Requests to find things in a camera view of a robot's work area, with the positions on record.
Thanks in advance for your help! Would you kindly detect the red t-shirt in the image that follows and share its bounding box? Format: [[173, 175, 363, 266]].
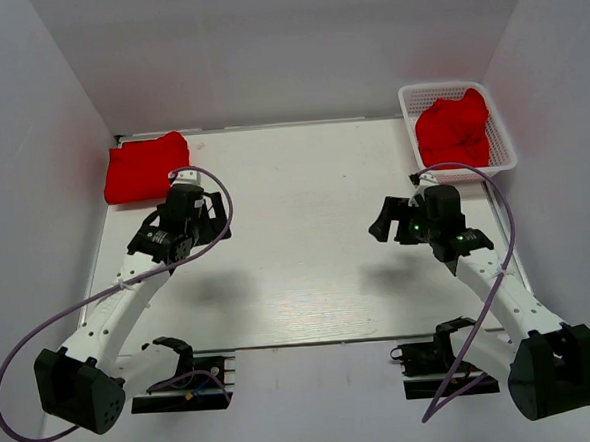
[[415, 89, 490, 168], [104, 131, 190, 205]]

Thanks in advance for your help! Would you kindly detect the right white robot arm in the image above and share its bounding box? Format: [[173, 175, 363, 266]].
[[369, 183, 590, 421]]

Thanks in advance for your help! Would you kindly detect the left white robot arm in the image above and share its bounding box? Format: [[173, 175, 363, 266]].
[[34, 184, 231, 434]]

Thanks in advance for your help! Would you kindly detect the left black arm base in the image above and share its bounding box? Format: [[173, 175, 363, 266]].
[[131, 337, 235, 415]]

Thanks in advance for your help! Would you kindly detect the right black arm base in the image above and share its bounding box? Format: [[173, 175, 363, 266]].
[[389, 317, 500, 400]]

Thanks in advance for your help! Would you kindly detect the folded red t-shirt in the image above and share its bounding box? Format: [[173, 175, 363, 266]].
[[104, 131, 190, 205]]

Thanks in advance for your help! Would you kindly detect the white plastic basket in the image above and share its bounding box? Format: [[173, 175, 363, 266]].
[[398, 80, 518, 176]]

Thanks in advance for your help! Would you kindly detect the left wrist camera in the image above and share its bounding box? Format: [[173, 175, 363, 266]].
[[168, 167, 202, 187]]

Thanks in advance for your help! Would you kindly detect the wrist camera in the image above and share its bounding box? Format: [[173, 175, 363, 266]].
[[168, 167, 202, 187], [408, 172, 439, 207]]

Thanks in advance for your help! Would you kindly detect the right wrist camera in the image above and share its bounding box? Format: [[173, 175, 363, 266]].
[[408, 172, 439, 207]]

